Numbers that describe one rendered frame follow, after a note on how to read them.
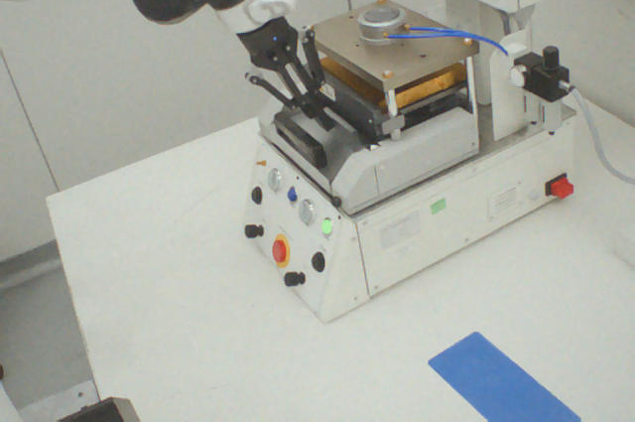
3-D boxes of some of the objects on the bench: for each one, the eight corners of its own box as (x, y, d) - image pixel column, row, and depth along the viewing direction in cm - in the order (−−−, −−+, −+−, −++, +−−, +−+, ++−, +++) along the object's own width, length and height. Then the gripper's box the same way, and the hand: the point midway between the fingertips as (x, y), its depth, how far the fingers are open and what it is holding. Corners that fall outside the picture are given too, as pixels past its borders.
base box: (462, 124, 167) (456, 53, 158) (585, 202, 139) (588, 122, 129) (241, 225, 151) (220, 152, 141) (335, 338, 122) (317, 256, 112)
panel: (244, 228, 149) (262, 139, 142) (318, 317, 126) (344, 215, 119) (235, 229, 148) (253, 139, 141) (308, 318, 125) (333, 216, 118)
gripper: (278, -15, 117) (345, 93, 132) (211, 38, 116) (287, 142, 131) (300, -3, 111) (368, 109, 126) (230, 53, 110) (308, 161, 125)
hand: (317, 111), depth 126 cm, fingers closed, pressing on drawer
